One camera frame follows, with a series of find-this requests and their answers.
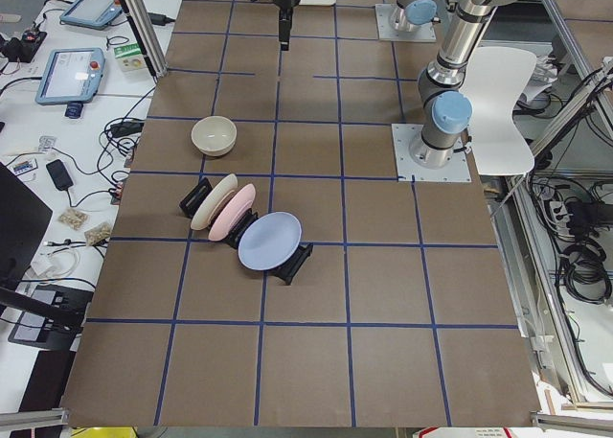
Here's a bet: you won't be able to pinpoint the cream ceramic bowl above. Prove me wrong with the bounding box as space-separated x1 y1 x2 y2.
191 116 238 157

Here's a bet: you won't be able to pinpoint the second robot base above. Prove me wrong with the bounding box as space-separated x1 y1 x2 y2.
375 0 438 43

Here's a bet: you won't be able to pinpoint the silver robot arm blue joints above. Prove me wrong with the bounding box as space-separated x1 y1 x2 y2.
409 0 517 169

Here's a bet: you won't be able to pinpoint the white green small box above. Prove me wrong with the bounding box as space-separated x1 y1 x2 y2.
113 43 147 72

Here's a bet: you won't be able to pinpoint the cream plate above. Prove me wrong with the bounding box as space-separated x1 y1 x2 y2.
191 173 238 231

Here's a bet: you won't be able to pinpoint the far blue teach pendant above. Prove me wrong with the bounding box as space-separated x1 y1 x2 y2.
59 0 123 30

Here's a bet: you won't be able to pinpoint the blue teach pendant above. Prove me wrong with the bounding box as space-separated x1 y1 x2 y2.
35 48 105 105
59 0 123 30

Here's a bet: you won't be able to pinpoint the pink plate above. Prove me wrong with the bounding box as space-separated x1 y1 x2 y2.
208 183 256 242

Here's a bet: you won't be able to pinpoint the near blue teach pendant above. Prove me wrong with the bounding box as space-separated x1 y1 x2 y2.
35 48 105 105

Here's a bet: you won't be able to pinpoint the white plastic chair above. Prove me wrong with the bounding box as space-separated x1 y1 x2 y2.
461 46 536 176

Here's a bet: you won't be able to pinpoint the lavender blue plate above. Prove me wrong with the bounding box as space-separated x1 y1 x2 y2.
238 212 302 271

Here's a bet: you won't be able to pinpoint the black plate rack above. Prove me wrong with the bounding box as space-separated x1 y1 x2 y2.
179 173 313 286

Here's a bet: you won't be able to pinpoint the black power adapter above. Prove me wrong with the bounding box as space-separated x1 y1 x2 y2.
46 159 74 191

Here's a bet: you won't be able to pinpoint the black monitor stand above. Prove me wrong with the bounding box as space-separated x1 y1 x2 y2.
1 167 84 328

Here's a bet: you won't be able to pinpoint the aluminium frame post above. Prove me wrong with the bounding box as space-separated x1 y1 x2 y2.
119 0 168 79

